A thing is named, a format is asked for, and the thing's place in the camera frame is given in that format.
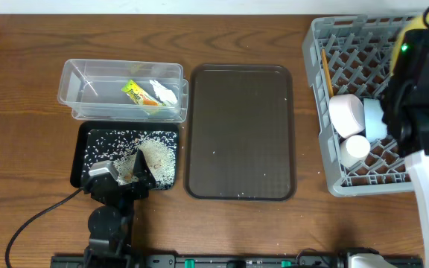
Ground light blue bowl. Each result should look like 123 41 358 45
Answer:
363 98 387 143

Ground dark brown serving tray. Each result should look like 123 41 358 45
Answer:
184 64 297 202

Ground white paper cup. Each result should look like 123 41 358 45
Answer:
340 135 371 168

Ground white napkin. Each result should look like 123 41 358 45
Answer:
149 80 178 106

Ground grey dishwasher rack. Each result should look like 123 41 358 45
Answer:
302 15 413 197

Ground white bowl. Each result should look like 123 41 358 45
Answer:
328 94 365 138

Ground green snack wrapper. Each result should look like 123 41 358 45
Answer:
121 80 162 106

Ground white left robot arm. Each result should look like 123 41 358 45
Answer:
4 149 156 267

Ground yellow plate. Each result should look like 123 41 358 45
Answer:
390 14 429 76

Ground rice food waste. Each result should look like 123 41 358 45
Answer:
80 130 178 190

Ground clear plastic bin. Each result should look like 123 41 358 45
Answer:
58 59 188 123

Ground wooden chopstick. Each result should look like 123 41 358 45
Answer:
321 48 334 98

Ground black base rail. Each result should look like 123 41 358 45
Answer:
50 255 424 268

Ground black waste tray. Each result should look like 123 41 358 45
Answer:
70 121 179 188

